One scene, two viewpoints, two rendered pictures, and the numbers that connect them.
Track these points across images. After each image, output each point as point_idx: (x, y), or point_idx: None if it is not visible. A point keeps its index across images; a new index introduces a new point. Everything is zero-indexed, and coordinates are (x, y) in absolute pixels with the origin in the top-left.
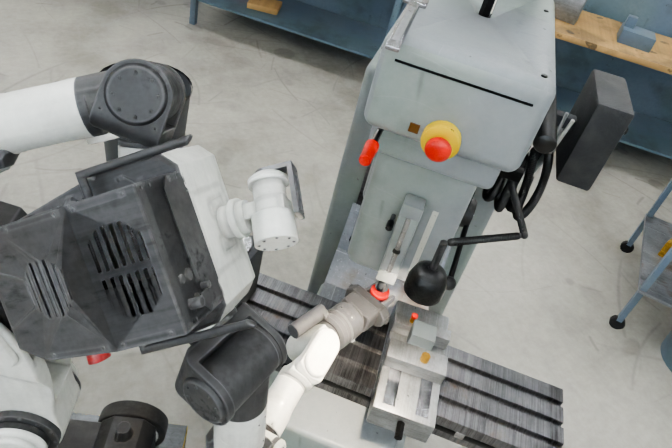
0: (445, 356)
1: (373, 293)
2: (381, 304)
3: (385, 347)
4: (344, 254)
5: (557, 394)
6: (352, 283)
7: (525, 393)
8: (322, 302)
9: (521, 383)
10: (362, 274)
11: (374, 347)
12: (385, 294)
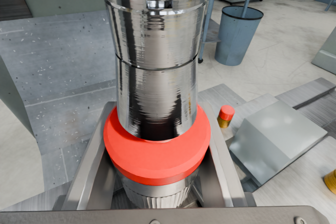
0: (327, 137)
1: (143, 172)
2: (273, 221)
3: (200, 192)
4: (41, 104)
5: (327, 83)
6: (80, 129)
7: (322, 101)
8: (41, 207)
9: (308, 95)
10: (84, 110)
11: (181, 204)
12: (195, 123)
